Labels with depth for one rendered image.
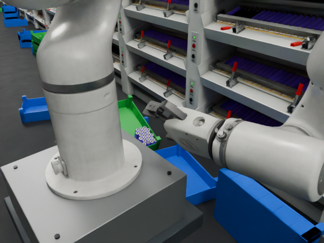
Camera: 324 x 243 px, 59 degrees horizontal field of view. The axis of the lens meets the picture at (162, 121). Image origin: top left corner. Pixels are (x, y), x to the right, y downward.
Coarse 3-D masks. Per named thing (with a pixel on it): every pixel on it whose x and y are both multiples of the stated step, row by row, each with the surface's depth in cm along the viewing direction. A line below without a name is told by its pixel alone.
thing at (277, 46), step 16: (224, 0) 111; (256, 0) 107; (272, 0) 101; (288, 0) 96; (208, 16) 110; (208, 32) 110; (224, 32) 102; (240, 32) 98; (256, 32) 95; (256, 48) 93; (272, 48) 88; (288, 48) 83; (304, 64) 81
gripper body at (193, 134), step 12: (180, 108) 51; (168, 120) 51; (180, 120) 50; (192, 120) 48; (204, 120) 49; (216, 120) 47; (168, 132) 53; (180, 132) 49; (192, 132) 47; (204, 132) 46; (216, 132) 47; (180, 144) 55; (192, 144) 51; (204, 144) 47; (204, 156) 54
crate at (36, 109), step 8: (24, 96) 166; (24, 104) 168; (32, 104) 171; (40, 104) 173; (24, 112) 164; (32, 112) 154; (40, 112) 155; (48, 112) 156; (24, 120) 154; (32, 120) 156; (40, 120) 157
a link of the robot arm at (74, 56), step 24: (96, 0) 44; (120, 0) 46; (72, 24) 45; (96, 24) 44; (48, 48) 42; (72, 48) 42; (96, 48) 43; (48, 72) 42; (72, 72) 42; (96, 72) 44
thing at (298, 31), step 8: (224, 16) 106; (232, 16) 104; (248, 24) 98; (256, 24) 95; (264, 24) 92; (272, 24) 90; (280, 24) 89; (272, 32) 89; (280, 32) 88; (288, 32) 86; (296, 32) 84; (304, 32) 82; (312, 32) 80; (320, 32) 79
